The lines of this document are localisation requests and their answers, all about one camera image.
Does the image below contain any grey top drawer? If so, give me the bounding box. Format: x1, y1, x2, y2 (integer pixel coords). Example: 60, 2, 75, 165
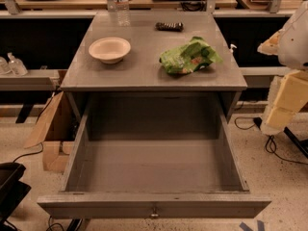
38, 92, 270, 218

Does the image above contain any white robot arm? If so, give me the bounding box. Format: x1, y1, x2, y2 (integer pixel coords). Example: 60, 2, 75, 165
257, 1, 308, 135

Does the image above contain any black floor bar right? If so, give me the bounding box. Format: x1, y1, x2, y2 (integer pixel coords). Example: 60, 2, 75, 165
284, 127, 308, 158

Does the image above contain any green chip bag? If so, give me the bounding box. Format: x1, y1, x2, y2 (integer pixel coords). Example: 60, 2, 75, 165
159, 37, 222, 75

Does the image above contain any grey wooden cabinet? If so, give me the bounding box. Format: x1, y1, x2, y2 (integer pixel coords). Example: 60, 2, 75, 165
62, 10, 247, 116

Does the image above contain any black snack bar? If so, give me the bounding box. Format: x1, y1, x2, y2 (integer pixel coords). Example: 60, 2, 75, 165
155, 22, 184, 32

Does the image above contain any white ceramic bowl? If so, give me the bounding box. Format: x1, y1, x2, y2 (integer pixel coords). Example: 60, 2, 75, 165
89, 38, 131, 64

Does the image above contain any clear plastic water bottle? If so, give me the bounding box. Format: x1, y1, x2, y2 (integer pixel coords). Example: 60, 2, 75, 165
114, 0, 130, 26

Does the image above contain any cardboard box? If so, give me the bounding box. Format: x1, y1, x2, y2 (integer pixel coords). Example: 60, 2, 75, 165
24, 90, 74, 173

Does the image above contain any black equipment left corner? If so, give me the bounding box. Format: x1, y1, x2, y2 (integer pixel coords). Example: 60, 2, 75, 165
0, 163, 31, 231

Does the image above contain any black power adapter cable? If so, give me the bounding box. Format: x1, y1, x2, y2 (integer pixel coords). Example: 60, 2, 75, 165
234, 115, 308, 166

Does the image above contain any black cable bottom left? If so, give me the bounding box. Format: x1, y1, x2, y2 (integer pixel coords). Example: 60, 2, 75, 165
46, 216, 65, 231

